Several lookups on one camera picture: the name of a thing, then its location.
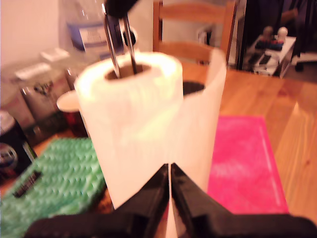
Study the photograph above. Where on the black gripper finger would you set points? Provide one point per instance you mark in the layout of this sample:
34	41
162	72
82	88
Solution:
121	7
193	203
148	203

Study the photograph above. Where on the metallic paper towel stand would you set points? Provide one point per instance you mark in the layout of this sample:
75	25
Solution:
113	49

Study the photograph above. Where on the white paper towel roll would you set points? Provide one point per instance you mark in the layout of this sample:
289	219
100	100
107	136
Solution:
133	124

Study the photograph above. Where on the large clear water bottle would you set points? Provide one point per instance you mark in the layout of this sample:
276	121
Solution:
91	34

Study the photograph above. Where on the wooden chair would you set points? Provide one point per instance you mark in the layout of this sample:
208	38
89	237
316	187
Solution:
188	10

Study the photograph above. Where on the green wave-patterned fabric pouch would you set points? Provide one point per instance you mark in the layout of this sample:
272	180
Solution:
57	178

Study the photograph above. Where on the black zipped case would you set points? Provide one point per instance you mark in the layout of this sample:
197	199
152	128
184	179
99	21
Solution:
193	88

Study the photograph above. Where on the black Pepsi Max can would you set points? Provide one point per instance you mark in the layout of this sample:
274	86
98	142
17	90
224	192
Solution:
12	148

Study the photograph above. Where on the white side table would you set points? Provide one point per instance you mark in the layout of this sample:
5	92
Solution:
282	57

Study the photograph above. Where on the small white round camera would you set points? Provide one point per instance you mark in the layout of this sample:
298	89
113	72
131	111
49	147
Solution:
130	37

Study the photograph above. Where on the white wall socket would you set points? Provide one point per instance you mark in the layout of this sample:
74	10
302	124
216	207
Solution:
201	34

